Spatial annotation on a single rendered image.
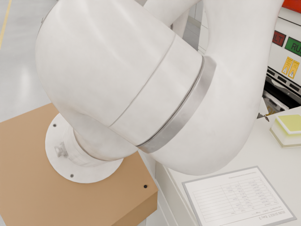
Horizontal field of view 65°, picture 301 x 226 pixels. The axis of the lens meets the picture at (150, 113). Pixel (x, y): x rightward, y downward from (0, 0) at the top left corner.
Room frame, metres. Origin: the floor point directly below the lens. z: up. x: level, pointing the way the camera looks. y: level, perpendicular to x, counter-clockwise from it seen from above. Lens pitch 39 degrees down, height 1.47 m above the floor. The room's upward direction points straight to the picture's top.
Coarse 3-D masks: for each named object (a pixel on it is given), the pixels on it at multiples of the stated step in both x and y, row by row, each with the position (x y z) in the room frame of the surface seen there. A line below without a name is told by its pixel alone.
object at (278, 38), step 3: (276, 33) 0.93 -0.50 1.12; (273, 36) 0.94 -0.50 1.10; (276, 36) 0.93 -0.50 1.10; (279, 36) 0.91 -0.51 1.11; (282, 36) 0.90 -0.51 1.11; (273, 39) 0.94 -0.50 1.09; (276, 39) 0.92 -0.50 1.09; (279, 39) 0.91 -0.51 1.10; (282, 39) 0.90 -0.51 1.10; (276, 42) 0.92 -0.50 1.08; (279, 42) 0.91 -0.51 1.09; (282, 42) 0.89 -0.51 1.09
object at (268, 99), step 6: (264, 90) 0.85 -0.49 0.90; (264, 96) 0.80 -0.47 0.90; (270, 96) 0.80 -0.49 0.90; (270, 102) 0.77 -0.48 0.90; (276, 102) 0.77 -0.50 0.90; (270, 108) 0.73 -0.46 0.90; (276, 108) 0.73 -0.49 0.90; (282, 108) 0.73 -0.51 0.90; (288, 108) 0.73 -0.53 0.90; (258, 114) 0.69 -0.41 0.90; (270, 114) 0.69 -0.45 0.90
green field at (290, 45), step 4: (288, 40) 0.87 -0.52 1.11; (292, 40) 0.86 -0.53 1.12; (288, 44) 0.87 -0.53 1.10; (292, 44) 0.85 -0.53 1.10; (296, 44) 0.84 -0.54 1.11; (300, 44) 0.82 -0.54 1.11; (288, 48) 0.86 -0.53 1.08; (292, 48) 0.85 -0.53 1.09; (296, 48) 0.83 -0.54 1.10; (300, 48) 0.82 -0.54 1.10; (296, 52) 0.83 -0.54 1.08; (300, 52) 0.81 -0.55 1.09
